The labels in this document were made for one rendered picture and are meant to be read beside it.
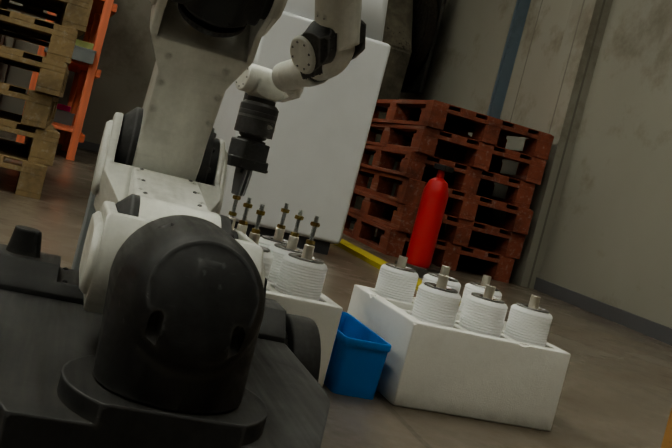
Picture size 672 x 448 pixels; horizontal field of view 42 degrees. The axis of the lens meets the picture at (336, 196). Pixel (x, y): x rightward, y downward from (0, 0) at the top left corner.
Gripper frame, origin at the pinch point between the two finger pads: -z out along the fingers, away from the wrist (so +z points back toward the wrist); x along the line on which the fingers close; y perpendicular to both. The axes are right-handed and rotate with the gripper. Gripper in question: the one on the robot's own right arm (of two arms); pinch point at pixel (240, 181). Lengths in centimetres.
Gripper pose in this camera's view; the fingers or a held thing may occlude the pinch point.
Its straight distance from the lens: 197.6
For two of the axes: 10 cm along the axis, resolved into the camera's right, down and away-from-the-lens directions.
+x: -6.0, -1.3, -7.9
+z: 2.5, -9.7, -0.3
